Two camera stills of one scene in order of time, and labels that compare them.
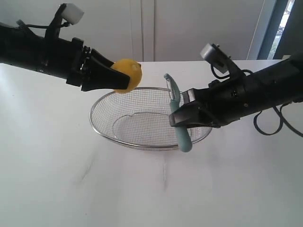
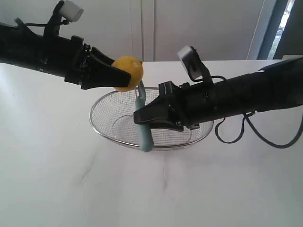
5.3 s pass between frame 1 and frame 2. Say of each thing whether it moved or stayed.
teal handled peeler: moved
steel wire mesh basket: stayed
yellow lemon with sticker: stayed
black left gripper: stayed
